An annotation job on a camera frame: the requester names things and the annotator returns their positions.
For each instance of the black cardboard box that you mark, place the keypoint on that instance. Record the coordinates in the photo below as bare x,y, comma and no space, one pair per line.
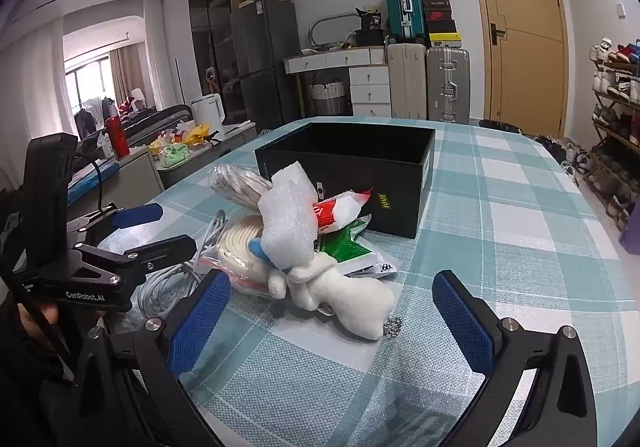
400,197

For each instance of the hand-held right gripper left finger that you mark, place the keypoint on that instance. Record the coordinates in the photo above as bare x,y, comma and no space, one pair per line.
200,317

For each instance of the teal suitcase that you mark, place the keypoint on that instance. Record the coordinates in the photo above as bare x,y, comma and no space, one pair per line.
405,7

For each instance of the tan wooden door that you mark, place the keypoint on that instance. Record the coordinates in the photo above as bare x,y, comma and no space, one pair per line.
525,52

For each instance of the purple container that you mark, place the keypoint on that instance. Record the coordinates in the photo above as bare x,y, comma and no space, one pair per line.
631,232

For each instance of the beige suitcase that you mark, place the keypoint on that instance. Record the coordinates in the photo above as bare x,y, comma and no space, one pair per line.
406,82

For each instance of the woven basket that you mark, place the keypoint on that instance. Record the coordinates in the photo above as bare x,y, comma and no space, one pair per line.
327,99

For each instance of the silver suitcase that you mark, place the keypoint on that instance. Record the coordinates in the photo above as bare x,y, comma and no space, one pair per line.
447,87

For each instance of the white foam wrap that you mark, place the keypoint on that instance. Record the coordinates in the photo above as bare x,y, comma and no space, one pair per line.
285,222

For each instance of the clothes rack with clothes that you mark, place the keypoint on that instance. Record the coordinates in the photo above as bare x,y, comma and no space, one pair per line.
100,109

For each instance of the red and white packet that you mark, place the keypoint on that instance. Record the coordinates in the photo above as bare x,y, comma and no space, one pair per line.
340,212

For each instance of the yellow and black shoe box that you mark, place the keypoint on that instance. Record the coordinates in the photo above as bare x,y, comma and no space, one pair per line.
444,40

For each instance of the grey side cabinet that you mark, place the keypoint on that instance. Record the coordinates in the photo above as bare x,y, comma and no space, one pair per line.
145,172

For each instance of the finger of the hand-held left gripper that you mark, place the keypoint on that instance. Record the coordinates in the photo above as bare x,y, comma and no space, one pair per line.
160,249
137,214

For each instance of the blue sheet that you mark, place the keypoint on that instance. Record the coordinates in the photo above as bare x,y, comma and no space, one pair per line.
92,179

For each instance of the white plush toy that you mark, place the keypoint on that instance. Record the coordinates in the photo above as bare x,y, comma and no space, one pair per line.
350,299

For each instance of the teal checked tablecloth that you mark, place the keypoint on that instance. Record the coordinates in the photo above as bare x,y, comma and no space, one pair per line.
500,237

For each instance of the red thermos bottle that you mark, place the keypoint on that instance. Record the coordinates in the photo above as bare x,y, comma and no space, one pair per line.
117,137

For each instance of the red and black shoe box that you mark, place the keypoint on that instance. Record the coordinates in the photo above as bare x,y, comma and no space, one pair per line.
440,16

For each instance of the green and white packet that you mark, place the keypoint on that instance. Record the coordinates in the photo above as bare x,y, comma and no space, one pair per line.
350,252

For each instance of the white dresser desk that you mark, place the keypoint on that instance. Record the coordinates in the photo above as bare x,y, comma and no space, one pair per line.
367,87

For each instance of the plain black shoe box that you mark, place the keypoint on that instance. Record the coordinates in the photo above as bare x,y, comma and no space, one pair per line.
441,27

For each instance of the shoe rack with shoes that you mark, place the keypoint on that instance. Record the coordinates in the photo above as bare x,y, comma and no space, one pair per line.
615,127

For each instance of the black labelled box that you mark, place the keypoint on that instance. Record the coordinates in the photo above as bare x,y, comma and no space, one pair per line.
371,21

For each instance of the pile of shoes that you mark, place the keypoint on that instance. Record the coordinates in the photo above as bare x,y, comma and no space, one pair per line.
565,152

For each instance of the person's left hand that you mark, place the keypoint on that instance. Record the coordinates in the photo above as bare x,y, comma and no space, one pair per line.
42,319

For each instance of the yellow plastic bag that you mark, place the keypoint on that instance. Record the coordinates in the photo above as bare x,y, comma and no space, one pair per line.
197,134

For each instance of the white electric kettle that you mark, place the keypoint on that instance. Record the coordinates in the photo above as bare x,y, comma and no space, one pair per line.
207,114

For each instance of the dark glass cabinet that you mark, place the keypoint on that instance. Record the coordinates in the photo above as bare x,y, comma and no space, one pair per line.
215,27

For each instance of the grey refrigerator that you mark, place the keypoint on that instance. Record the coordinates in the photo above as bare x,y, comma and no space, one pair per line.
265,62

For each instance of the chrome tube frame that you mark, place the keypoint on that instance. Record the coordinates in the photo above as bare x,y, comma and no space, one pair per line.
320,22

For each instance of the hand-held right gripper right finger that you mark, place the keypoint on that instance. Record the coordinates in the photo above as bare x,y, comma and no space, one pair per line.
462,322

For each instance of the cream webbing roll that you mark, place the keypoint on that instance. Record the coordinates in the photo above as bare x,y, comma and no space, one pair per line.
240,247

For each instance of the black trash bag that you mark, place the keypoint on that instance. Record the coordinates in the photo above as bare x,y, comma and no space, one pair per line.
500,127

